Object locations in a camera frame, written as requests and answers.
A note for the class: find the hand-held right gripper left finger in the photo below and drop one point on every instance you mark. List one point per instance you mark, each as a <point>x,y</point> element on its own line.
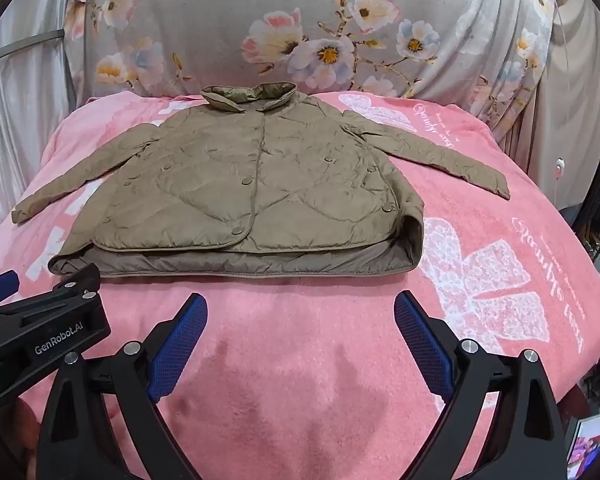
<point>177,350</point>

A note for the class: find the white satin curtain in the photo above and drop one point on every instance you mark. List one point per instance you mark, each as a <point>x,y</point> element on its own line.
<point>20,125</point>

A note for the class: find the pink printed blanket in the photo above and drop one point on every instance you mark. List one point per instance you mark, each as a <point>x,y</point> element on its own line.
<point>300,350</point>

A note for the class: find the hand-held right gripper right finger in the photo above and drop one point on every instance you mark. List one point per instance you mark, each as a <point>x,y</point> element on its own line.
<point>425,345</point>

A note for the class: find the grey floral blanket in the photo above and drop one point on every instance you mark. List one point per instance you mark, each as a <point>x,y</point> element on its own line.
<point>260,20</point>

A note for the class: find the phone with lit screen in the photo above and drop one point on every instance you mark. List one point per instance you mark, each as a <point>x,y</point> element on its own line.
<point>587,437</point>

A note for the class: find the beige curtain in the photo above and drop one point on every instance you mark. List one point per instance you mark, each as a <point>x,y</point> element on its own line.
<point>575,95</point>

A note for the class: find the curved metal rail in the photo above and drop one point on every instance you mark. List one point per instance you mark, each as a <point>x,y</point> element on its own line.
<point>25,45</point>

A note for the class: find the olive quilted jacket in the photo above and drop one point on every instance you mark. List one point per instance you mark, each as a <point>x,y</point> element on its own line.
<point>260,180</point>

